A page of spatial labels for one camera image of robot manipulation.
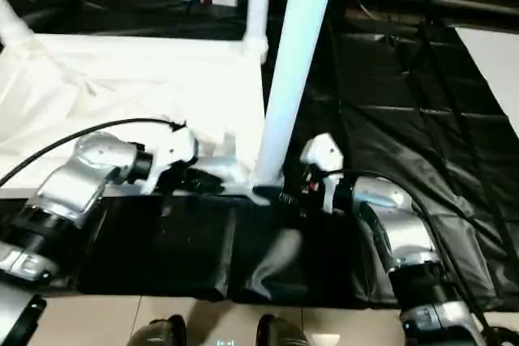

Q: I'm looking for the white plastic stool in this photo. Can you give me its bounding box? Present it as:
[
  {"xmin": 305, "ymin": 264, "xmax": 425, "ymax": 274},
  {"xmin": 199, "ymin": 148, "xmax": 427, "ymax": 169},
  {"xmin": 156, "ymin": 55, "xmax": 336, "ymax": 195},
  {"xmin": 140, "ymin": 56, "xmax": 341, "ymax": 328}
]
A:
[{"xmin": 0, "ymin": 32, "xmax": 285, "ymax": 205}]

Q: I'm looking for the dark rounded robot body part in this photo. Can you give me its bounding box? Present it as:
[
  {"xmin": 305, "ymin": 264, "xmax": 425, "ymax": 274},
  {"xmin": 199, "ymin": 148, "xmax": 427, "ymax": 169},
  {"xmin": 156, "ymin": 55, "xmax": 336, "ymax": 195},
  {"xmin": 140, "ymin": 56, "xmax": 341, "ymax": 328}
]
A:
[
  {"xmin": 255, "ymin": 313, "xmax": 311, "ymax": 346},
  {"xmin": 129, "ymin": 314, "xmax": 187, "ymax": 346}
]

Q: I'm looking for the black glossy mat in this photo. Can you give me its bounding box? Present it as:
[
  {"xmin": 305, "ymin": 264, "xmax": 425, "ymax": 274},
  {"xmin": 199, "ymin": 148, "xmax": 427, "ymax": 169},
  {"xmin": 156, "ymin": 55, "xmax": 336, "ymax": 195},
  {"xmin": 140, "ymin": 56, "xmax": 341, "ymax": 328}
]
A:
[{"xmin": 0, "ymin": 0, "xmax": 519, "ymax": 310}]

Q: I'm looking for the white flat board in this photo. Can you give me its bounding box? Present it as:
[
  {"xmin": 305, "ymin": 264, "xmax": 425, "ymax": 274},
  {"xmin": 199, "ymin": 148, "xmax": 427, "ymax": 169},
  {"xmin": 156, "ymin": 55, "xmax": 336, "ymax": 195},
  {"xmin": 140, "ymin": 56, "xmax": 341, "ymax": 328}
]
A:
[{"xmin": 453, "ymin": 28, "xmax": 519, "ymax": 136}]

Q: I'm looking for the black horizontal bar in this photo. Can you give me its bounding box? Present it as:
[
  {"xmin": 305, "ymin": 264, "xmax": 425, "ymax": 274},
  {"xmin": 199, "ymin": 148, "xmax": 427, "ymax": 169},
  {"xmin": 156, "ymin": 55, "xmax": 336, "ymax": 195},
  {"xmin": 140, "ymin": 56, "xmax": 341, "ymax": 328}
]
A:
[{"xmin": 360, "ymin": 0, "xmax": 519, "ymax": 17}]

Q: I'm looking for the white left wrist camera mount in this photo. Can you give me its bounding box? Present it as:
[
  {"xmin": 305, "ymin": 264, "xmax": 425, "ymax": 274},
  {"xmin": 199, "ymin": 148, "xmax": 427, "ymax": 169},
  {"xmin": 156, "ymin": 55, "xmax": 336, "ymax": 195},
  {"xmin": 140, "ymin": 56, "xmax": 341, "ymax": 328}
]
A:
[{"xmin": 144, "ymin": 121, "xmax": 199, "ymax": 197}]

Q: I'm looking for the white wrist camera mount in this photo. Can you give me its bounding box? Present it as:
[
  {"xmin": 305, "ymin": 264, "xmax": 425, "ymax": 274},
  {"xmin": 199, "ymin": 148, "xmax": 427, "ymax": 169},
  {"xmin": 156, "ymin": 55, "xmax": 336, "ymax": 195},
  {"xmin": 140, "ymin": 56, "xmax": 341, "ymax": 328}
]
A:
[
  {"xmin": 299, "ymin": 131, "xmax": 345, "ymax": 213},
  {"xmin": 144, "ymin": 121, "xmax": 199, "ymax": 197}
]

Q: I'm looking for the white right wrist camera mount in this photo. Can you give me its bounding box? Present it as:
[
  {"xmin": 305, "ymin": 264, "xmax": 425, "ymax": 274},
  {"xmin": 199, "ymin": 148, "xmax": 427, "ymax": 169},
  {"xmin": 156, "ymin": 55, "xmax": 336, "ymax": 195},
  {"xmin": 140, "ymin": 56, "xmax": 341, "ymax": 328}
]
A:
[{"xmin": 299, "ymin": 131, "xmax": 345, "ymax": 213}]

